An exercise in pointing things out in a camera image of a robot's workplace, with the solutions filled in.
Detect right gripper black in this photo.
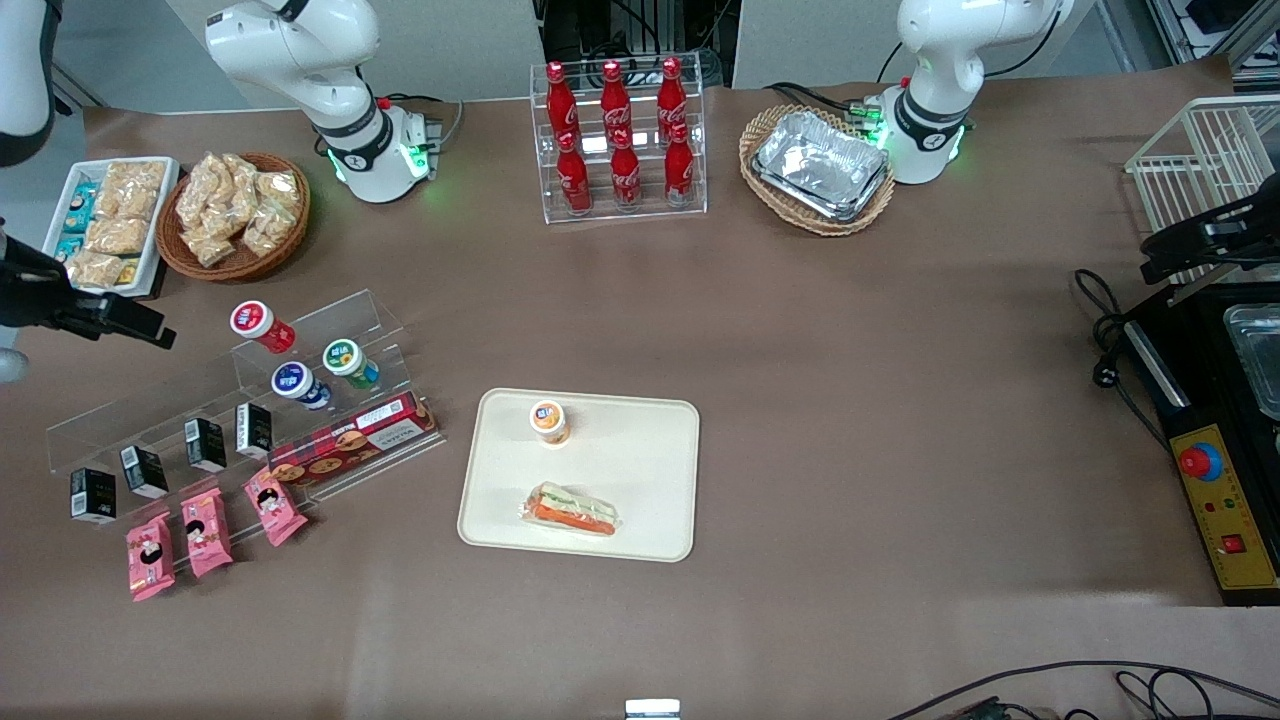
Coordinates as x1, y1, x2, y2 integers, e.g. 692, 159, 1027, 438
0, 240, 177, 351

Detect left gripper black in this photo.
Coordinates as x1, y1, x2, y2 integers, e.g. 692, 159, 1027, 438
1143, 192, 1280, 266

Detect triangle sandwich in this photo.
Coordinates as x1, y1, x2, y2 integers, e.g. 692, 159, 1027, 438
518, 482, 621, 538

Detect white rectangular snack tray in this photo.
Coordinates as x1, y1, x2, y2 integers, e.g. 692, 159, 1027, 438
45, 157, 181, 299

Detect silver foil tray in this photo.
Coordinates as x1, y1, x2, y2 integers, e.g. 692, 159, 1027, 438
758, 110, 891, 209
752, 160, 890, 224

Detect cream plastic serving tray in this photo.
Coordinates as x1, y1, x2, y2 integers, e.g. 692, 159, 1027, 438
457, 388, 701, 563

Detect silver metal lever bar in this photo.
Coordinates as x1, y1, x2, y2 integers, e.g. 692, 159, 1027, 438
1168, 278, 1233, 307

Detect flat pack tan crackers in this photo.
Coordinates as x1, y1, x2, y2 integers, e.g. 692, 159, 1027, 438
85, 217, 151, 256
68, 252, 128, 290
100, 160, 166, 217

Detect clear bag tan snacks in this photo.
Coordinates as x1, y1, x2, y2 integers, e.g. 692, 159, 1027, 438
183, 225, 237, 269
255, 170, 302, 217
178, 155, 227, 227
222, 155, 260, 231
243, 205, 287, 259

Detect red lid drink bottle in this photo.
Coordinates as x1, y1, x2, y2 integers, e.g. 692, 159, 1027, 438
230, 300, 297, 355

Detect small black carton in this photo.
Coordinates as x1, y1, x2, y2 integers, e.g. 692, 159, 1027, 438
120, 445, 169, 499
235, 402, 273, 459
184, 417, 228, 473
70, 468, 118, 525

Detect steel food container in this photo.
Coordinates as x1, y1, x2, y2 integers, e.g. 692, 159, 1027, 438
1225, 305, 1280, 421

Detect black appliance yellow panel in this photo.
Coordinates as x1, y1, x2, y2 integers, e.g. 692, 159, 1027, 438
1120, 283, 1280, 608

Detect blue lid drink bottle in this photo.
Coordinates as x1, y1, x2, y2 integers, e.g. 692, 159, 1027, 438
271, 362, 333, 411

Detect round brown wicker basket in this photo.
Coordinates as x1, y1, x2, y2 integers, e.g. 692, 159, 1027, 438
156, 152, 312, 283

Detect clear acrylic tiered stand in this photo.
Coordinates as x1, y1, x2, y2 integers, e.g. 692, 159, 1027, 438
45, 288, 447, 533

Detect green lid drink bottle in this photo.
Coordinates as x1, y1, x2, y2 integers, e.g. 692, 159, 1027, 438
322, 339, 381, 391

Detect pink snack pack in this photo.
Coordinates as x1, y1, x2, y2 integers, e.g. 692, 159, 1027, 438
125, 512, 176, 601
244, 467, 308, 547
180, 488, 234, 578

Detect red cookie box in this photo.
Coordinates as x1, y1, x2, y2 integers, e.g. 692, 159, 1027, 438
268, 390, 439, 488

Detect orange lid drink cup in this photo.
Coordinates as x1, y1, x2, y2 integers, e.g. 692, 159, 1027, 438
529, 399, 571, 448

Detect oval tan wicker basket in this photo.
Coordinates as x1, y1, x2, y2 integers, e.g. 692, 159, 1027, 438
739, 104, 897, 237

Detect red cola bottle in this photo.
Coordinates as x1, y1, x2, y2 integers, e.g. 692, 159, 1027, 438
610, 130, 643, 209
657, 57, 689, 141
545, 62, 581, 151
600, 62, 631, 146
664, 123, 696, 206
557, 132, 593, 214

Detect clear acrylic bottle rack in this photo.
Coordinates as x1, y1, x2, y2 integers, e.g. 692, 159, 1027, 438
530, 55, 708, 225

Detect white wire rack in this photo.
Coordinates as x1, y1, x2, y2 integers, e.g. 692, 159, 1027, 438
1125, 95, 1280, 291

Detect black power cable with plug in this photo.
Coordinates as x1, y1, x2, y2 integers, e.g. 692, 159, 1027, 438
1073, 268, 1173, 451

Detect aluminium frame shelf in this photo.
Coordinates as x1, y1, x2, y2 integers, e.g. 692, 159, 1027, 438
1150, 0, 1280, 96

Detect grey cable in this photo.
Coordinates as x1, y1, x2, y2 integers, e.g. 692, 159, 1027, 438
428, 95, 467, 148

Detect dark equipment with cables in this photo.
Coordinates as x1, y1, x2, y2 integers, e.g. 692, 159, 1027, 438
535, 0, 741, 93

